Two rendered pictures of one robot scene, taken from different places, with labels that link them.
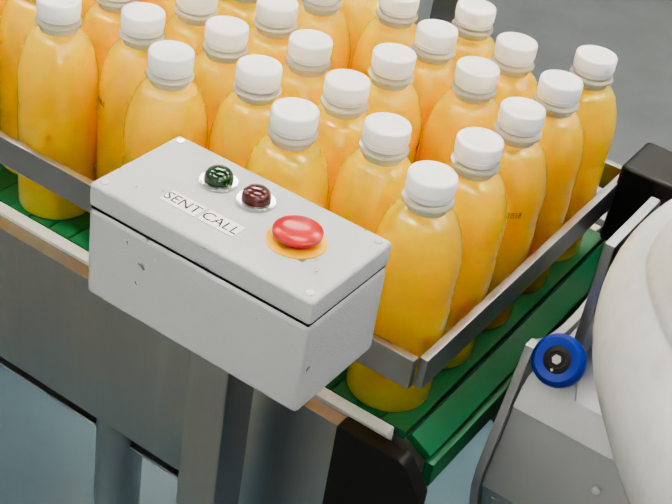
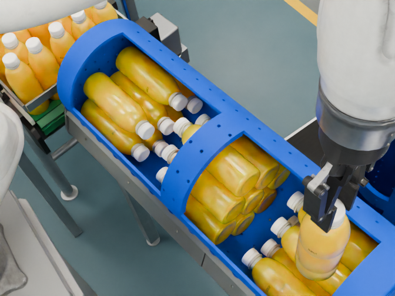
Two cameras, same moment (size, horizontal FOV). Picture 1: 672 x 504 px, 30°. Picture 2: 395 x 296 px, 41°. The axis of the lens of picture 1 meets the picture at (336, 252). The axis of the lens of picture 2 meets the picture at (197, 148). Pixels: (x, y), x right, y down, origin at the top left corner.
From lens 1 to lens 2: 1.08 m
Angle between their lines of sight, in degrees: 29
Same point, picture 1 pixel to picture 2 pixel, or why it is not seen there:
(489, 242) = (44, 70)
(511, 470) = (72, 130)
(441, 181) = (9, 61)
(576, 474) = (81, 134)
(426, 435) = (41, 122)
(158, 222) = not seen: outside the picture
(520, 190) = (60, 51)
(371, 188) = not seen: hidden behind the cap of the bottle
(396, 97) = not seen: hidden behind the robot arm
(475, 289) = (50, 81)
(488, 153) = (31, 47)
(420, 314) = (22, 93)
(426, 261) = (13, 81)
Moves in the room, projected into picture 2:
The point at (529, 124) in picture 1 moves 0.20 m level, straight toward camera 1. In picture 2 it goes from (54, 33) to (10, 87)
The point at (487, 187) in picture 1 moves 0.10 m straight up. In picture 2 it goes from (37, 56) to (23, 30)
